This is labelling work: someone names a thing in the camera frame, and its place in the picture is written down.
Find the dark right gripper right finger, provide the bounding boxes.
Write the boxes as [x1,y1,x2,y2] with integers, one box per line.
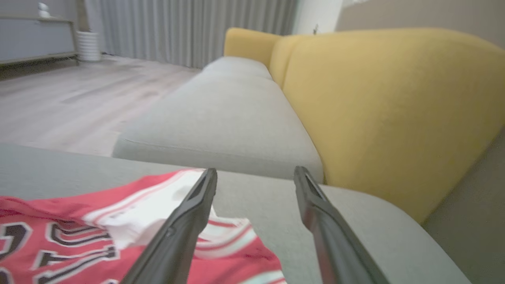
[293,166,392,284]

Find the grey pleated curtain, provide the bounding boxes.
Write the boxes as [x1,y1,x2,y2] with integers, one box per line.
[84,0,299,69]

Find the large grey sofa chaise cushion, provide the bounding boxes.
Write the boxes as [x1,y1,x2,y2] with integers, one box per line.
[0,143,472,284]

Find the white ribbed plant pot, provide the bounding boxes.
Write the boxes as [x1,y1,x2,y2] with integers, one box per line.
[76,31,102,62]

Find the small yellow sofa backrest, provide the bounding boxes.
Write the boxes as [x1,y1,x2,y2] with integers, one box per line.
[223,28,282,68]

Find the red basketball jersey white trim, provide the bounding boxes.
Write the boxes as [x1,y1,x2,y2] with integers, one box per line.
[0,168,286,284]

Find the grey low cabinet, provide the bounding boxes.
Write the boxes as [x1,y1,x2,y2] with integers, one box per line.
[0,15,78,67]

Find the small grey sofa seat cushion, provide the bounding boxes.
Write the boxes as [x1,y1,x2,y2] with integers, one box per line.
[201,56,273,81]

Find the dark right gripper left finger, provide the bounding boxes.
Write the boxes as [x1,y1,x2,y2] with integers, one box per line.
[120,168,219,284]

